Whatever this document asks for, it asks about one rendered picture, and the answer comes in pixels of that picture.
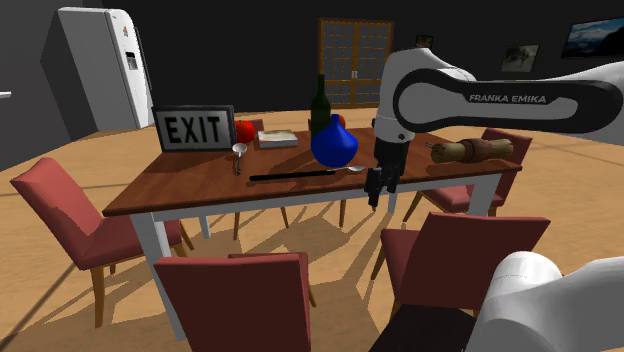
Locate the dark robot stand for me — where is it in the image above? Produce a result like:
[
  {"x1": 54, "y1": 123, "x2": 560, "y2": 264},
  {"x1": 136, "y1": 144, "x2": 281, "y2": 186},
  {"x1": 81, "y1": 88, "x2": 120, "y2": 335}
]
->
[{"x1": 368, "y1": 303, "x2": 477, "y2": 352}]

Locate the dark green wine bottle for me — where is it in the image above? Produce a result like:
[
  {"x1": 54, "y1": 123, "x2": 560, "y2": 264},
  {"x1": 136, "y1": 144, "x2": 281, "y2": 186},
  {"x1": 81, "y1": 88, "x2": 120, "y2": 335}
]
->
[{"x1": 309, "y1": 73, "x2": 333, "y2": 139}]

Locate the black framed exit sign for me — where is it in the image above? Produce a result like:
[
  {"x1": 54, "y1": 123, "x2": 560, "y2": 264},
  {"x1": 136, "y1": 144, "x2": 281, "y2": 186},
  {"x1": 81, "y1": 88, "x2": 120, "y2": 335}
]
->
[{"x1": 151, "y1": 104, "x2": 238, "y2": 154}]

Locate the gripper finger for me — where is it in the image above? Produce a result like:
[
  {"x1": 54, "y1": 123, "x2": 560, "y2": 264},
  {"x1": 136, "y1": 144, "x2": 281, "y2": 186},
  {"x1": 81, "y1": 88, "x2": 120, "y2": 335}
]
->
[
  {"x1": 364, "y1": 167, "x2": 385, "y2": 212},
  {"x1": 383, "y1": 165, "x2": 404, "y2": 195}
]

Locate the grey landscape wall picture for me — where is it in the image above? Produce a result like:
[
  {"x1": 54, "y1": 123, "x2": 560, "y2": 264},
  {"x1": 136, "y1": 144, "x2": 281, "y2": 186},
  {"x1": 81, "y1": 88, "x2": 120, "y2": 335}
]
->
[{"x1": 500, "y1": 43, "x2": 540, "y2": 74}]

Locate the white refrigerator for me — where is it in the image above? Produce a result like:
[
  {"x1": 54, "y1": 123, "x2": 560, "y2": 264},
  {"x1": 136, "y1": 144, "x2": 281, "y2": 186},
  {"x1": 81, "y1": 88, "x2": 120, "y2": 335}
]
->
[{"x1": 39, "y1": 6, "x2": 155, "y2": 132}]

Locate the large blue wall picture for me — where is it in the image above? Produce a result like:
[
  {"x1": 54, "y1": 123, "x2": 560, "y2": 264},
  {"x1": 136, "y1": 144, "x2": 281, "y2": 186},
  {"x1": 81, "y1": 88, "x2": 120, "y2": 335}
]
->
[{"x1": 560, "y1": 17, "x2": 624, "y2": 60}]

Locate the black handled silver spoon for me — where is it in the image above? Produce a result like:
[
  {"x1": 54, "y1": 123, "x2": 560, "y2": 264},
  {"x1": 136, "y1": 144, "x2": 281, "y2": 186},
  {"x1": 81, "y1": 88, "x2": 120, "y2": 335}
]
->
[{"x1": 248, "y1": 165, "x2": 367, "y2": 183}]

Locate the blue round vase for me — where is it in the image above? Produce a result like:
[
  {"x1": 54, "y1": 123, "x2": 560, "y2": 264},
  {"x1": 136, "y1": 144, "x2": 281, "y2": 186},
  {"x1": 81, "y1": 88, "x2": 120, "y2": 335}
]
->
[{"x1": 310, "y1": 113, "x2": 360, "y2": 168}]

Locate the brown wooden rolling pin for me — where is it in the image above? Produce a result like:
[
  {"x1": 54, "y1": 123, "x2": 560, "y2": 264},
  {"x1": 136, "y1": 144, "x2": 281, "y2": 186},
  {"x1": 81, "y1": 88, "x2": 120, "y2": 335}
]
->
[{"x1": 424, "y1": 138, "x2": 515, "y2": 165}]

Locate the closed pale book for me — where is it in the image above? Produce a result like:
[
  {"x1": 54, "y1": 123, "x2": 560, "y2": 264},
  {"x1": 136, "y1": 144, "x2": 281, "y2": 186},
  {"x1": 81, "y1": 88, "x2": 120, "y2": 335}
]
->
[{"x1": 257, "y1": 128, "x2": 300, "y2": 150}]

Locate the red apple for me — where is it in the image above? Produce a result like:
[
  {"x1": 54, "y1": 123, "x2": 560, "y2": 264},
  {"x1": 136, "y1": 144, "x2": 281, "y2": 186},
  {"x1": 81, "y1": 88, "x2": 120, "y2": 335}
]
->
[{"x1": 234, "y1": 119, "x2": 257, "y2": 145}]

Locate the wooden framed glass double door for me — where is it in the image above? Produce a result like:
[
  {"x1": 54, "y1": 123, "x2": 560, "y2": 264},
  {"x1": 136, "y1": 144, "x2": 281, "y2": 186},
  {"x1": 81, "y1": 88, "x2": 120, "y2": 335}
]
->
[{"x1": 318, "y1": 17, "x2": 395, "y2": 109}]

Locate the red upholstered wooden chair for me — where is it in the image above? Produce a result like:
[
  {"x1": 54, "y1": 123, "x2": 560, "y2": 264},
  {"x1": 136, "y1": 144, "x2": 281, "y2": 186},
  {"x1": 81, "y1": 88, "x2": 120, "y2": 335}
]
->
[
  {"x1": 9, "y1": 156, "x2": 195, "y2": 329},
  {"x1": 153, "y1": 251, "x2": 318, "y2": 352},
  {"x1": 402, "y1": 127, "x2": 534, "y2": 224},
  {"x1": 370, "y1": 211, "x2": 552, "y2": 319}
]

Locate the brown top white leg table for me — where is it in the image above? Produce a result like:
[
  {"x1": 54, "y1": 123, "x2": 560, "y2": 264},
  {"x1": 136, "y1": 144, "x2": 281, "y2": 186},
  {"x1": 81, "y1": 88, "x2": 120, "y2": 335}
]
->
[{"x1": 102, "y1": 127, "x2": 523, "y2": 342}]

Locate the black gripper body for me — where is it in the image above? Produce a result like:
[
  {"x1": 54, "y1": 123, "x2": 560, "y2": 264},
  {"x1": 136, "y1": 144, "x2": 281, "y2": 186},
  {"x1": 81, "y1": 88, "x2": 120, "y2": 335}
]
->
[{"x1": 374, "y1": 137, "x2": 410, "y2": 172}]

